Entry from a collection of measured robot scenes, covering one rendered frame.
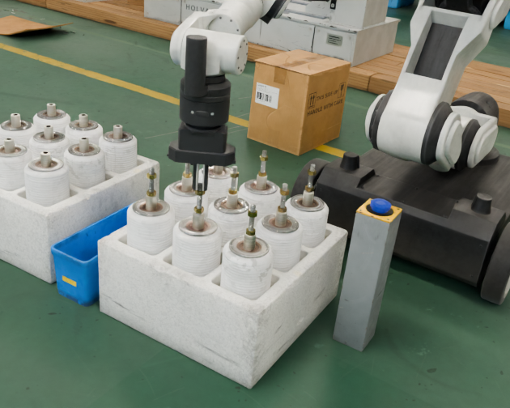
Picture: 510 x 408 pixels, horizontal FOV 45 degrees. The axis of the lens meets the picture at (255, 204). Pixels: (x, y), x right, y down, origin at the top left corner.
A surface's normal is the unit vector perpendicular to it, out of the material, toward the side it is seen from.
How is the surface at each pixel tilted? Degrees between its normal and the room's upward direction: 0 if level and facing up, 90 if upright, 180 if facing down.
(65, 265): 92
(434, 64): 61
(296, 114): 90
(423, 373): 0
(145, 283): 90
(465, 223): 45
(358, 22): 90
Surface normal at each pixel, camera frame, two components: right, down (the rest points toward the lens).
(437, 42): -0.44, -0.13
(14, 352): 0.09, -0.89
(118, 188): 0.86, 0.30
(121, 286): -0.52, 0.35
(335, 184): -0.33, -0.39
